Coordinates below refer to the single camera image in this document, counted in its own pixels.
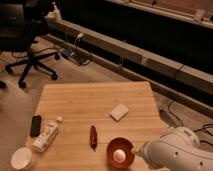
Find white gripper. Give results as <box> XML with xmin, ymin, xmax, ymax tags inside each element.
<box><xmin>131</xmin><ymin>142</ymin><xmax>150</xmax><ymax>161</ymax></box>

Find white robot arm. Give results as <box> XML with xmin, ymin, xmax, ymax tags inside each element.
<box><xmin>132</xmin><ymin>127</ymin><xmax>213</xmax><ymax>171</ymax></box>

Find red ceramic bowl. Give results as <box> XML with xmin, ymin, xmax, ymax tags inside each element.
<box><xmin>106</xmin><ymin>138</ymin><xmax>135</xmax><ymax>169</ymax></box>

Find white egg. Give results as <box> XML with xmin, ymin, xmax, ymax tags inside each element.
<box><xmin>113</xmin><ymin>149</ymin><xmax>126</xmax><ymax>163</ymax></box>

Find white sponge block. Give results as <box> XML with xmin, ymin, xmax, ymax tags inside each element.
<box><xmin>110</xmin><ymin>104</ymin><xmax>129</xmax><ymax>121</ymax></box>

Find white plastic bottle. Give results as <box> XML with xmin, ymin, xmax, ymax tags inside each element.
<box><xmin>32</xmin><ymin>117</ymin><xmax>63</xmax><ymax>152</ymax></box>

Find black phone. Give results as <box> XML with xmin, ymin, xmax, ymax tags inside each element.
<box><xmin>30</xmin><ymin>115</ymin><xmax>42</xmax><ymax>137</ymax></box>

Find white cup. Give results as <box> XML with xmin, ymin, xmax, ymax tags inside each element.
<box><xmin>11</xmin><ymin>147</ymin><xmax>34</xmax><ymax>170</ymax></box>

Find blue power strip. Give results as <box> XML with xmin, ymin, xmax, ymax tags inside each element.
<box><xmin>62</xmin><ymin>48</ymin><xmax>74</xmax><ymax>59</ymax></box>

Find white spray bottle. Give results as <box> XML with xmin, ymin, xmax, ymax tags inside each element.
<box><xmin>47</xmin><ymin>2</ymin><xmax>62</xmax><ymax>21</ymax></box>

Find black office chair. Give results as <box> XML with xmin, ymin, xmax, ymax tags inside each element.
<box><xmin>0</xmin><ymin>0</ymin><xmax>60</xmax><ymax>89</ymax></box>

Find black floor cables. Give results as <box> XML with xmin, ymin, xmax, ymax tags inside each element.
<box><xmin>159</xmin><ymin>64</ymin><xmax>213</xmax><ymax>148</ymax></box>

